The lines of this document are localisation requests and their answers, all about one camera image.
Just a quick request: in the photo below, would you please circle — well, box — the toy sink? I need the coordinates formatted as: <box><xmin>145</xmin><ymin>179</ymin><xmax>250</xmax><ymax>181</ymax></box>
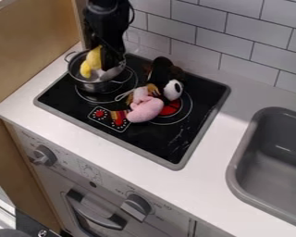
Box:
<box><xmin>224</xmin><ymin>106</ymin><xmax>296</xmax><ymax>231</ymax></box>

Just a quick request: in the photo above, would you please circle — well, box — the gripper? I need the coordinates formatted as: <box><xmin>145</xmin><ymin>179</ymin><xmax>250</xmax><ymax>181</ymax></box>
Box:
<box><xmin>82</xmin><ymin>5</ymin><xmax>133</xmax><ymax>72</ymax></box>

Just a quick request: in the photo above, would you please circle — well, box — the toy stove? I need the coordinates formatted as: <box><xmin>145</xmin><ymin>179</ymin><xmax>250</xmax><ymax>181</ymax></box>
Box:
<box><xmin>32</xmin><ymin>53</ymin><xmax>232</xmax><ymax>171</ymax></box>

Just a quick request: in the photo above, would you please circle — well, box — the silver pot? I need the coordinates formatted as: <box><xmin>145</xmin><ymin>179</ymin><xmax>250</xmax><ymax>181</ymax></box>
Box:
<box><xmin>64</xmin><ymin>49</ymin><xmax>136</xmax><ymax>94</ymax></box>

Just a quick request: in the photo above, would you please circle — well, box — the yellow toy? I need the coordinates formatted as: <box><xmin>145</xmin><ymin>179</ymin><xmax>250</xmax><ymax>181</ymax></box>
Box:
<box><xmin>79</xmin><ymin>44</ymin><xmax>105</xmax><ymax>80</ymax></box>

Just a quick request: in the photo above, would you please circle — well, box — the black white pink plush penguin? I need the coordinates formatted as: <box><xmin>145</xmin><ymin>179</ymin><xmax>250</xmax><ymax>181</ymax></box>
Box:
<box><xmin>110</xmin><ymin>56</ymin><xmax>188</xmax><ymax>124</ymax></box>

